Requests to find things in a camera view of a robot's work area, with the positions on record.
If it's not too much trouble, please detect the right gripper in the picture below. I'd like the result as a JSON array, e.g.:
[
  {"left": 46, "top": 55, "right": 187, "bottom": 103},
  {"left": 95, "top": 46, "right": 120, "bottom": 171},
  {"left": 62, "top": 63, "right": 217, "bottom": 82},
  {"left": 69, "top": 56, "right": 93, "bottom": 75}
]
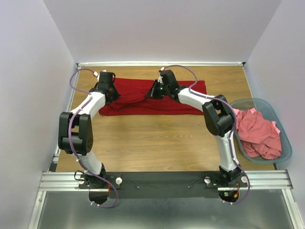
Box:
[{"left": 143, "top": 80, "right": 169, "bottom": 101}]

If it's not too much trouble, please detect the dark red t-shirt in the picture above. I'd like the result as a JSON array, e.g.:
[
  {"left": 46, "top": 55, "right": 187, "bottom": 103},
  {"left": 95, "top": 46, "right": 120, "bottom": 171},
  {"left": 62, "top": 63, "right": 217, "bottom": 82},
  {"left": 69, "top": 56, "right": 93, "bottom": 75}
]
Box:
[{"left": 99, "top": 78, "right": 202, "bottom": 116}]

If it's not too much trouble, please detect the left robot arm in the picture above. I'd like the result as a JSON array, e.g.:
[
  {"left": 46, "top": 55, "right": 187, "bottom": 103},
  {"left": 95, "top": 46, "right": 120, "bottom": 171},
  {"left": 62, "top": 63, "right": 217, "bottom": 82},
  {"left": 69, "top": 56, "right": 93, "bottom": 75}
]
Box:
[{"left": 58, "top": 71, "right": 120, "bottom": 188}]

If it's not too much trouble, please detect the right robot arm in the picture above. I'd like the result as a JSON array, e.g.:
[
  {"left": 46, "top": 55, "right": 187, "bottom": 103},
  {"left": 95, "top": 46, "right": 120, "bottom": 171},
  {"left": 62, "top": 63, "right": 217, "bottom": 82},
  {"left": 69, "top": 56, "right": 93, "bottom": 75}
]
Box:
[{"left": 145, "top": 67, "right": 242, "bottom": 187}]

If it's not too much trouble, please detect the translucent blue laundry basket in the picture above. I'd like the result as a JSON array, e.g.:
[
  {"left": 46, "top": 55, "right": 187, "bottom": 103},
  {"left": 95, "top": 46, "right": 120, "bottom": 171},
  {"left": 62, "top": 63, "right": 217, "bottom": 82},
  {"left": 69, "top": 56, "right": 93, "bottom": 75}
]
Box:
[{"left": 231, "top": 99, "right": 292, "bottom": 164}]

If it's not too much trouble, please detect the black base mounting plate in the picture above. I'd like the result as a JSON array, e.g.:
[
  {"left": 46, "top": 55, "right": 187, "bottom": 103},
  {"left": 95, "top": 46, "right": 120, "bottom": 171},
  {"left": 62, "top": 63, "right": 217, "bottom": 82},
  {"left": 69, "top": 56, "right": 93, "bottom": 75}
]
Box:
[{"left": 79, "top": 171, "right": 247, "bottom": 199}]

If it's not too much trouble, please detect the pink t-shirt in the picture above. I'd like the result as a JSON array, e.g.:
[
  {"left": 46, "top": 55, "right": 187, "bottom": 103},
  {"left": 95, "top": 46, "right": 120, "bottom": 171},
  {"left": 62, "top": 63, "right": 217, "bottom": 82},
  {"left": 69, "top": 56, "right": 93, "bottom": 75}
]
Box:
[{"left": 234, "top": 108, "right": 282, "bottom": 160}]

